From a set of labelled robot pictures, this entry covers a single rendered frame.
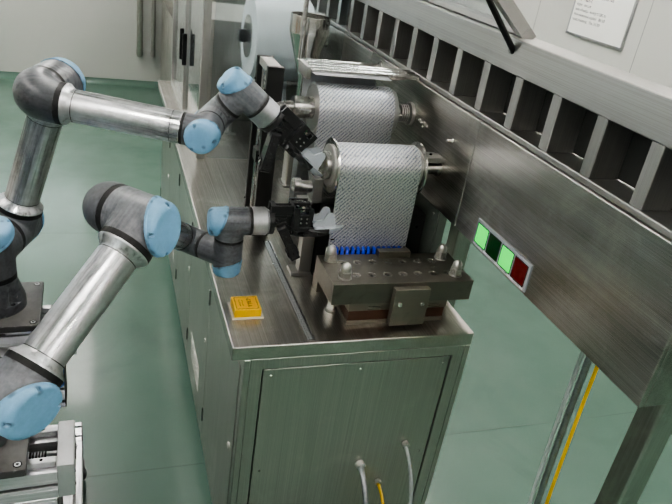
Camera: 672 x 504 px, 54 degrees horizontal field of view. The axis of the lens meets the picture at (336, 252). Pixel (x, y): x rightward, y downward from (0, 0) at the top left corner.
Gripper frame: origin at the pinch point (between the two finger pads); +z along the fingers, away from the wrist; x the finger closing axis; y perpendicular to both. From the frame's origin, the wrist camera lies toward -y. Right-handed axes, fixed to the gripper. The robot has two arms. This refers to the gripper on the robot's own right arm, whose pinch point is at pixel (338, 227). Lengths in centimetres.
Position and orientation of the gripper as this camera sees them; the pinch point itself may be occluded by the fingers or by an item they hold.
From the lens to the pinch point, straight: 180.6
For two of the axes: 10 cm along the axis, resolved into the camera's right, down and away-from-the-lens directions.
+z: 9.5, -0.2, 3.3
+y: 1.4, -8.8, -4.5
